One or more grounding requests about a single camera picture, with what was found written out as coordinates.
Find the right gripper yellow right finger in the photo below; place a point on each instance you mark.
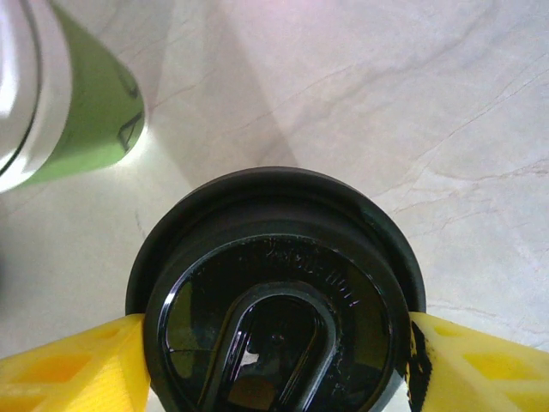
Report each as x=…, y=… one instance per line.
x=484, y=373

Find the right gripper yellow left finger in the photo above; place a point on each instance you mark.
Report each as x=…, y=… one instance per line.
x=64, y=373

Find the black plastic cup lid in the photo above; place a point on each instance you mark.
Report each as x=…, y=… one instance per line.
x=279, y=300

